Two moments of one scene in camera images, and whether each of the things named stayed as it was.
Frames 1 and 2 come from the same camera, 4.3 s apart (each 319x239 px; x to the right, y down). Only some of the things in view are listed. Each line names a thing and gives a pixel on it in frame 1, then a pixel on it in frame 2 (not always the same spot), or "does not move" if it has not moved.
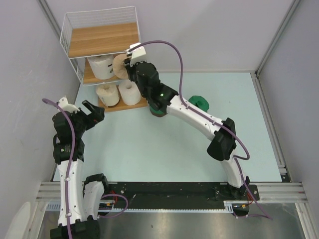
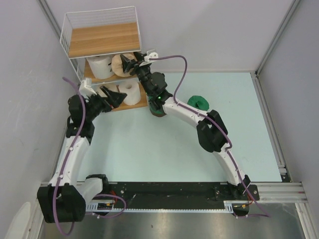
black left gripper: x=96 y=115 to x=115 y=99
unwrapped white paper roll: x=130 y=92 does not move
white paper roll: x=102 y=66 does not move
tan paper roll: x=119 y=69 does not move
